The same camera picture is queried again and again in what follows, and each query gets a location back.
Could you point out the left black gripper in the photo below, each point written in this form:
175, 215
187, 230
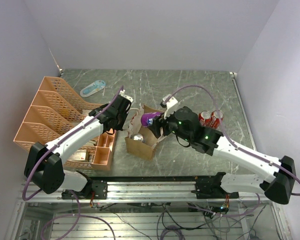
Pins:
120, 126

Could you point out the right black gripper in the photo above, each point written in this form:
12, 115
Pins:
157, 123

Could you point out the purple soda can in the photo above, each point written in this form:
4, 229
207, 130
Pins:
138, 137
147, 119

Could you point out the printed canvas burlap bag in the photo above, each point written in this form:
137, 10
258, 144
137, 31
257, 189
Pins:
142, 149

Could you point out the red cola can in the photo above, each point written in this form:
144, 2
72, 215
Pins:
217, 118
205, 118

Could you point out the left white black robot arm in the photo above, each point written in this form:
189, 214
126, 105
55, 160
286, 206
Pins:
45, 162

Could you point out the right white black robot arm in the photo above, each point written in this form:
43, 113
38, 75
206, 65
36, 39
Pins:
271, 176

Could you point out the blue white oval package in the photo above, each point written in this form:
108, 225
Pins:
93, 88

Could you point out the red white printed box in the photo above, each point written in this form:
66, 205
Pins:
80, 155

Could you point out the orange plastic desk organizer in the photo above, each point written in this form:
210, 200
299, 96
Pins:
56, 109

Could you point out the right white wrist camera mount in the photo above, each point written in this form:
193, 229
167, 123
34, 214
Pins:
170, 103

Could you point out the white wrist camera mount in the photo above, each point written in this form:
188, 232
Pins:
170, 103
124, 95

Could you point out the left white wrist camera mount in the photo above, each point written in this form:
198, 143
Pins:
124, 95

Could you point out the aluminium mounting rail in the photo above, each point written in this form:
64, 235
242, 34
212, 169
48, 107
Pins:
140, 192

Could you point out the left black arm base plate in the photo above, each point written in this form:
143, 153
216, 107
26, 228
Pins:
95, 189

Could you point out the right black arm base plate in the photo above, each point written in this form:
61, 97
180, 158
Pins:
209, 187

